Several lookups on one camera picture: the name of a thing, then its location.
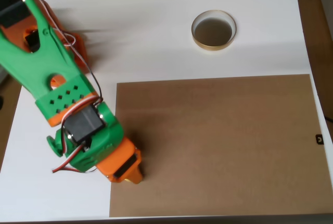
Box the round shallow metal dish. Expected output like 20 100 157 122
191 9 237 51

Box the brown rectangular board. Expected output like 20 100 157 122
109 74 326 218

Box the red white black gripper cable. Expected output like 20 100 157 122
51 140 101 175

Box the white red arm cable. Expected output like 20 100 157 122
25 0 105 126

